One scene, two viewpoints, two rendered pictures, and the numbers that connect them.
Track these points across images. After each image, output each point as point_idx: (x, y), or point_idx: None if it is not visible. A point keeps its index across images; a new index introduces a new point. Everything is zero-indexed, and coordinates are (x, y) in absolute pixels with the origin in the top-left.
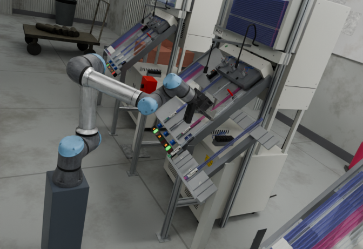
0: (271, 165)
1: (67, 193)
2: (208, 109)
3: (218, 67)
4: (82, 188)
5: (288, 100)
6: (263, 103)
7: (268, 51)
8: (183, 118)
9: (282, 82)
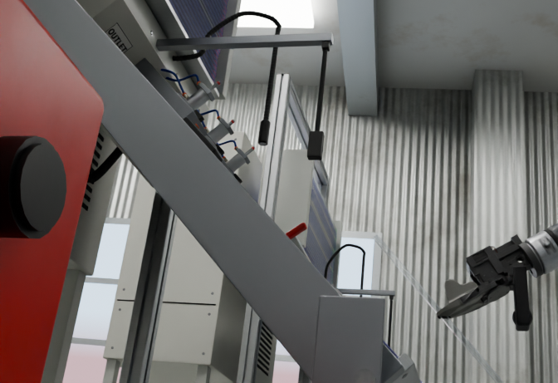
0: None
1: None
2: (457, 289)
3: (203, 119)
4: None
5: None
6: (163, 261)
7: (190, 90)
8: (530, 320)
9: (108, 184)
